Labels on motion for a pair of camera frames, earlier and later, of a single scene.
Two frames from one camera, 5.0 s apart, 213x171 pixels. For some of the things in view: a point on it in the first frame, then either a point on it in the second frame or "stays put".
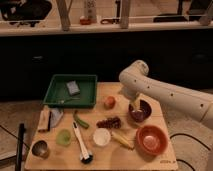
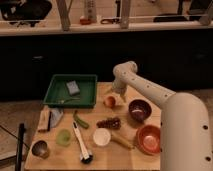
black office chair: (23, 12) stays put
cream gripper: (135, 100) -> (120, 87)
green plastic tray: (72, 90) stays put
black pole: (19, 157) stays put
